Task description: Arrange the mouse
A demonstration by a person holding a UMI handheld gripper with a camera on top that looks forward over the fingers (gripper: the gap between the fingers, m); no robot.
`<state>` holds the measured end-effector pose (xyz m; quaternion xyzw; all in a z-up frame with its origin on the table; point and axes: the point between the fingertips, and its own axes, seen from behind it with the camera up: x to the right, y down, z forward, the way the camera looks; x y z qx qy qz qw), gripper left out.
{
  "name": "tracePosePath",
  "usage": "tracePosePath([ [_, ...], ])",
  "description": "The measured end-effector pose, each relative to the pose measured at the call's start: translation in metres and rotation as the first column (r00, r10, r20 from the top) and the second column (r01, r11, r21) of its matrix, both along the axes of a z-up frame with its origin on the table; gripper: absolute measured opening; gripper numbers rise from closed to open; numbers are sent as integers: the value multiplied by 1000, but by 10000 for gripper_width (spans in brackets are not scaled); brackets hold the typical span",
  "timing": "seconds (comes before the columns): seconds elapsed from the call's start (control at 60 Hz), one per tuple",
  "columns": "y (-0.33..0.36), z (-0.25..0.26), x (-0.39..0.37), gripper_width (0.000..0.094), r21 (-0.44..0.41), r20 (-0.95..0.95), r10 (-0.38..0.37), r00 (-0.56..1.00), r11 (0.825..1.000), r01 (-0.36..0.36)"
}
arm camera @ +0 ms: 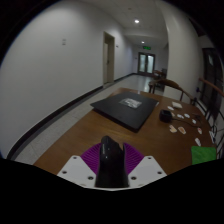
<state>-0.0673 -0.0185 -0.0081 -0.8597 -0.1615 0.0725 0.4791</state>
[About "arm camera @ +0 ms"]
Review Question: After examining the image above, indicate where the pale wooden side door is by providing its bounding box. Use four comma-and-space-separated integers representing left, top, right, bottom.
102, 31, 116, 85

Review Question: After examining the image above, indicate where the dark framed window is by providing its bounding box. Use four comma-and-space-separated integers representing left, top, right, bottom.
201, 48, 224, 118

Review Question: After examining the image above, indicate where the black computer mouse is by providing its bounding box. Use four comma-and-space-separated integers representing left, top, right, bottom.
94, 135, 130, 189

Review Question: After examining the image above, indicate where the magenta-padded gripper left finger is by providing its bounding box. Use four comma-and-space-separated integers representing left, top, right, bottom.
56, 142, 105, 188

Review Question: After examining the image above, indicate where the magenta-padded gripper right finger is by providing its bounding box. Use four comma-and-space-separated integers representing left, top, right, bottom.
122, 142, 168, 188

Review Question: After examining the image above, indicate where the green mouse pad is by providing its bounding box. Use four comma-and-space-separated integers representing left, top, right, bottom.
190, 145, 218, 166

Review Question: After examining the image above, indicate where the wooden armchair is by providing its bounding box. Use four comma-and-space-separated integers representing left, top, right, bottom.
148, 78, 198, 106
153, 68, 168, 81

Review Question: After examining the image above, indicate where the black railing with wooden handrail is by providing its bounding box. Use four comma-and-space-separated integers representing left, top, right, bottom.
194, 77, 224, 158

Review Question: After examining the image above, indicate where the black closed laptop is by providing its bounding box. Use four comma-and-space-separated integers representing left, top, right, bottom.
90, 91, 160, 133

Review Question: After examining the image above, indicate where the small white box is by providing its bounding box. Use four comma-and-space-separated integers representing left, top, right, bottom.
171, 101, 183, 110

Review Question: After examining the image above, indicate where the small black box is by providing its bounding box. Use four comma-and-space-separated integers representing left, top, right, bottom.
159, 109, 173, 123

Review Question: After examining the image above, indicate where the glass double door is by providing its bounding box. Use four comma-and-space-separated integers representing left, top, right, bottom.
137, 51, 156, 76

